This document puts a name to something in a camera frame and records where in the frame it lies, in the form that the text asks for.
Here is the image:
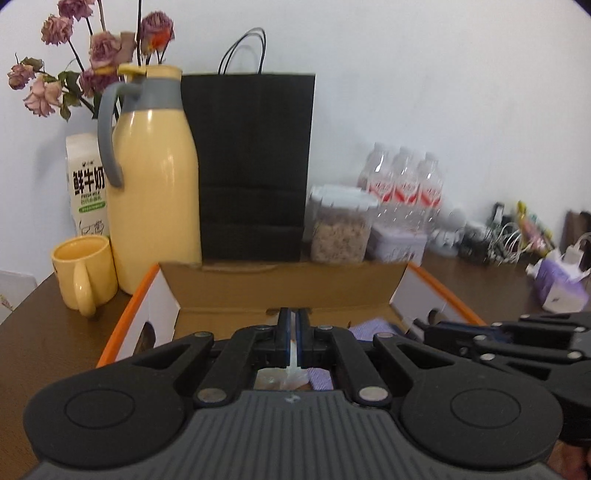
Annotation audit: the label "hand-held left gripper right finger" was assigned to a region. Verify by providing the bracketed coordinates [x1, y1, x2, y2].
[298, 307, 455, 408]

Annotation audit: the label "black charger cables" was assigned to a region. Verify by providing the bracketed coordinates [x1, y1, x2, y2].
[462, 222, 495, 264]

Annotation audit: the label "dried rose bouquet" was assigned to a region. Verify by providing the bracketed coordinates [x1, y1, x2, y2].
[7, 0, 176, 121]

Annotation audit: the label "pale tin box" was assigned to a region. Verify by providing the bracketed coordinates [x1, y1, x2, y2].
[369, 222, 429, 266]

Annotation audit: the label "purple drawstring pouch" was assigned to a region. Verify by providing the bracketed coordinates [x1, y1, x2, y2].
[309, 318, 409, 392]

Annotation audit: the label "red cardboard box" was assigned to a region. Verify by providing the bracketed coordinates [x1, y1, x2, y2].
[96, 261, 488, 370]

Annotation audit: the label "yellow mug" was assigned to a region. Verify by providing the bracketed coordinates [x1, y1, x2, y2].
[51, 235, 119, 317]

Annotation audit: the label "white cables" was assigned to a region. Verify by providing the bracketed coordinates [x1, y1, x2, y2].
[489, 222, 525, 265]

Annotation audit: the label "clear food container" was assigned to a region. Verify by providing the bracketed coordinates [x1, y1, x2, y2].
[307, 185, 379, 265]

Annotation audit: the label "purple tissue pack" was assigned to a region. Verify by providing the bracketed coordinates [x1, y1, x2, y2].
[526, 258, 591, 315]

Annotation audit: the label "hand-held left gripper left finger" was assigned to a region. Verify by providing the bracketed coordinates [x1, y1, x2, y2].
[131, 307, 293, 408]

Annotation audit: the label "colourful snack packet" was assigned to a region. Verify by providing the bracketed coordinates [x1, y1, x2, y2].
[515, 200, 557, 252]

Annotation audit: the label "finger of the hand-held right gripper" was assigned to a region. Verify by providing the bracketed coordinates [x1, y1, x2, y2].
[413, 318, 591, 382]
[434, 312, 591, 334]

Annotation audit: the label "white milk carton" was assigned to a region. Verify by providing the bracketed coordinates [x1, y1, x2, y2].
[65, 133, 112, 238]

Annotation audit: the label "black paper bag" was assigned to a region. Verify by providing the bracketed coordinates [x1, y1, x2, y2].
[181, 28, 317, 263]

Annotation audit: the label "yellow thermos jug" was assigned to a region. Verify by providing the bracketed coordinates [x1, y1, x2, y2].
[97, 64, 202, 296]

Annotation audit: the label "white robot speaker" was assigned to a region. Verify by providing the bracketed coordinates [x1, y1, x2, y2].
[431, 208, 467, 257]

